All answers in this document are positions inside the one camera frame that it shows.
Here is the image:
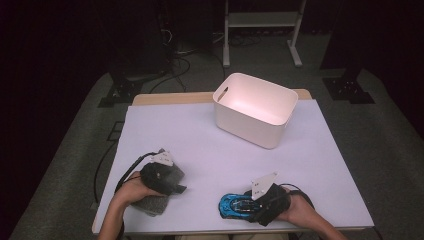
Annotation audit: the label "hand-held gripper black cable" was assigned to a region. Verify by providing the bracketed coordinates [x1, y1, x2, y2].
[279, 183, 316, 210]
[114, 151, 160, 195]

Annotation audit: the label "black stand base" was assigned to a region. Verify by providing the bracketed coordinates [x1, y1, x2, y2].
[321, 68, 376, 105]
[97, 71, 168, 108]

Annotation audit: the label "black floor cables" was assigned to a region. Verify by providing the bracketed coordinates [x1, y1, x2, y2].
[148, 28, 228, 94]

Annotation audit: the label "person's right hand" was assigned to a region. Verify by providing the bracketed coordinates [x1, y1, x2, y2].
[276, 188, 316, 223]

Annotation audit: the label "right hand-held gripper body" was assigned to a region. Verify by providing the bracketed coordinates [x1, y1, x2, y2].
[250, 171, 292, 228]

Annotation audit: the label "white metal stand frame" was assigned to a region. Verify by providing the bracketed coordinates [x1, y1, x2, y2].
[222, 0, 308, 69]

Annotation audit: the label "white plastic bin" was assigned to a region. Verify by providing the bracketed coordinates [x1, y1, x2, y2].
[212, 72, 299, 150]

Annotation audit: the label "grey fluffy cloth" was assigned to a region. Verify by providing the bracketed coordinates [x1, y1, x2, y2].
[131, 162, 186, 218]

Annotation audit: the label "right hand-held gripper black cable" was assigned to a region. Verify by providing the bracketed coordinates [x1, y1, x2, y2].
[279, 183, 316, 210]

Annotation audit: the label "person's left hand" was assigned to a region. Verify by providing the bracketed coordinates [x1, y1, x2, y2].
[114, 170, 164, 207]

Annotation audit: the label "blue and black toy car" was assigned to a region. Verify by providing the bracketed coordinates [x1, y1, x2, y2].
[218, 192, 265, 221]

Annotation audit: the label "thin black floor cable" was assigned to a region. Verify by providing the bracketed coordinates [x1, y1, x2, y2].
[94, 139, 120, 204]

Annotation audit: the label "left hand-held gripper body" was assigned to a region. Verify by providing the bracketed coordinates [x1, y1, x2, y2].
[139, 148, 176, 197]

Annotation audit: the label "left hand-held gripper black cable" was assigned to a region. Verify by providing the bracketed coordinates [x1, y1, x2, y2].
[114, 151, 160, 195]

